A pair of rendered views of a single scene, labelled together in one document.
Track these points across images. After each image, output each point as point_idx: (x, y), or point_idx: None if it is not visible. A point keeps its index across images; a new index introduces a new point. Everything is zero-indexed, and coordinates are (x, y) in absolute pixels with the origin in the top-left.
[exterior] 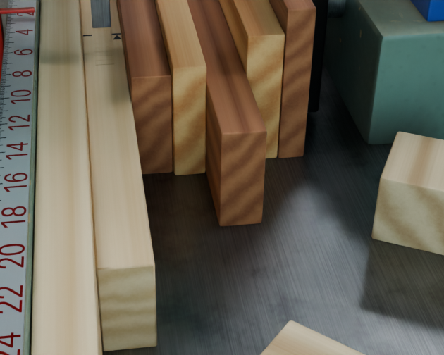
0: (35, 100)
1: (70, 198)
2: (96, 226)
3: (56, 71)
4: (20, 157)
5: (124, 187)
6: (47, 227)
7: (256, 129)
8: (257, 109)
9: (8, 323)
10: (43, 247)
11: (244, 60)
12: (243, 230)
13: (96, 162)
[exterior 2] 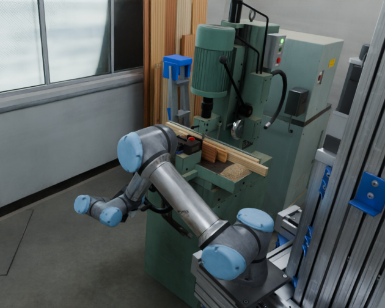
0: (195, 132)
1: (184, 129)
2: (183, 131)
3: (198, 135)
4: (189, 129)
5: (184, 133)
6: (183, 128)
7: (181, 135)
8: (183, 137)
9: (178, 124)
10: (182, 128)
11: None
12: None
13: (188, 134)
